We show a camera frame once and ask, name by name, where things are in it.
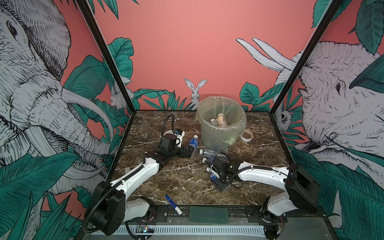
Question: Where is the blue label mineral water bottle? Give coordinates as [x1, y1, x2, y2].
[206, 167, 220, 181]

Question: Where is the clear unlabelled bottle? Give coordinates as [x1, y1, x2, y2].
[199, 149, 229, 160]

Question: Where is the blue cap bottle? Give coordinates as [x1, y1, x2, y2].
[189, 135, 199, 150]

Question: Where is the yellow white label tea bottle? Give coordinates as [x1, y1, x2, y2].
[217, 113, 228, 129]

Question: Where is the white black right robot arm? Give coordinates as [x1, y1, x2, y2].
[202, 156, 321, 223]

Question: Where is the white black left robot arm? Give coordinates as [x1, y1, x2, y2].
[82, 134, 199, 236]

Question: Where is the green plastic bin liner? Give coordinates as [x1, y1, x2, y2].
[194, 95, 247, 148]

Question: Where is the grey mesh waste bin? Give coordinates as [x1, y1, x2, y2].
[196, 96, 246, 152]

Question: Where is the white round alarm clock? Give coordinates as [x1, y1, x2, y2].
[164, 130, 178, 135]

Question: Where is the white adhesive tape roll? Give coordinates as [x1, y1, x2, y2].
[240, 130, 254, 143]

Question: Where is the green rectangular pad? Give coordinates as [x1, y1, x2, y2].
[189, 206, 229, 224]

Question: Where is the blue white marker pen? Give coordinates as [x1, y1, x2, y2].
[165, 195, 183, 216]

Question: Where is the white slotted cable duct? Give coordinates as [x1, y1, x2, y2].
[115, 224, 267, 238]

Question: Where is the black right frame post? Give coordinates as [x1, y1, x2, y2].
[269, 0, 343, 115]

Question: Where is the black frame post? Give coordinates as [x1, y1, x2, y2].
[269, 0, 343, 115]
[76, 0, 136, 114]

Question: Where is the black left frame post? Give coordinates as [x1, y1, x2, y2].
[76, 0, 136, 114]

